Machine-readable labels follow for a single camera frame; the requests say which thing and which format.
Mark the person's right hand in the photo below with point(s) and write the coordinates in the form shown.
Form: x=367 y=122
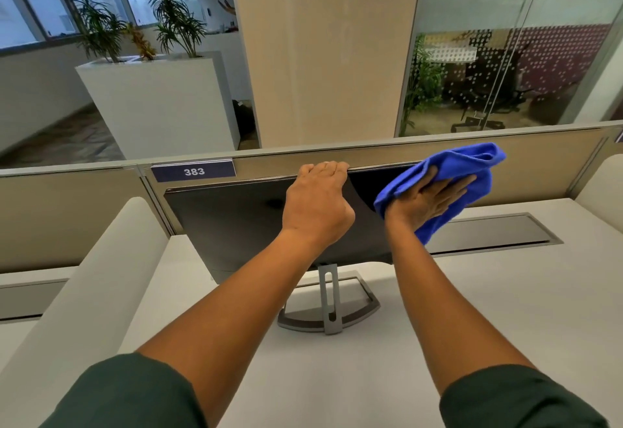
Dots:
x=413 y=204

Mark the person's left hand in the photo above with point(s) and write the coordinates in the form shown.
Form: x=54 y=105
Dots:
x=316 y=204

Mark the person's left thumb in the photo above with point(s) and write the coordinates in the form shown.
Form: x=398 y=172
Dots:
x=347 y=211

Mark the person's right thumb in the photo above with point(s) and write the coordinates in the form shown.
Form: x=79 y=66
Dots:
x=427 y=178

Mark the person's right little finger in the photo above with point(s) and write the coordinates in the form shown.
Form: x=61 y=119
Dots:
x=435 y=214

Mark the person's right middle finger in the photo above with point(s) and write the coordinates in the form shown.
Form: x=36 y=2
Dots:
x=452 y=193

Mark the blue microfibre cloth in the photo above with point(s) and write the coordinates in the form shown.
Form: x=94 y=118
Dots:
x=462 y=165

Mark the black computer monitor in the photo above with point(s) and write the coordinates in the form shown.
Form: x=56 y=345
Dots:
x=233 y=223

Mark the person's right forearm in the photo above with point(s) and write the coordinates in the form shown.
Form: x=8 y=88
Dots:
x=438 y=306

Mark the person's left forearm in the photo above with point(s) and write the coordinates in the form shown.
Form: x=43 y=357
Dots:
x=243 y=316

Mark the green plant behind glass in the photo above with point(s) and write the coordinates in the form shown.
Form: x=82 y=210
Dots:
x=423 y=82

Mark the black office chair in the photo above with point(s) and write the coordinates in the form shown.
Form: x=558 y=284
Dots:
x=491 y=82

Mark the white curved desk divider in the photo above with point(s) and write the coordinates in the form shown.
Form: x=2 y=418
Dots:
x=97 y=267
x=601 y=184

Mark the dark blue desk label plate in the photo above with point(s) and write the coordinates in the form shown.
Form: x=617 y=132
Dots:
x=193 y=171

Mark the green right sleeve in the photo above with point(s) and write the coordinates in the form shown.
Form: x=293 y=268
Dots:
x=521 y=401

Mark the green sleeve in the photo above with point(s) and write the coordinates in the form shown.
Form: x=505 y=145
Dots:
x=126 y=393
x=521 y=401

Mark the white planter box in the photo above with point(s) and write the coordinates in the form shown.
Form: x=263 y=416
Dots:
x=160 y=106

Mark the green leafy plant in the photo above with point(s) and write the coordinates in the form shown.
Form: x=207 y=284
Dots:
x=177 y=21
x=100 y=29

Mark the reddish leafy plant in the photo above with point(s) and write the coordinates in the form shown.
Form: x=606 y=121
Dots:
x=141 y=43

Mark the beige desk partition panel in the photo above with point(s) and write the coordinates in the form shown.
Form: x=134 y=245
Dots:
x=73 y=213

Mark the green left sleeve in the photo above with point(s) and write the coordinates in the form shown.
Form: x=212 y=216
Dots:
x=126 y=393

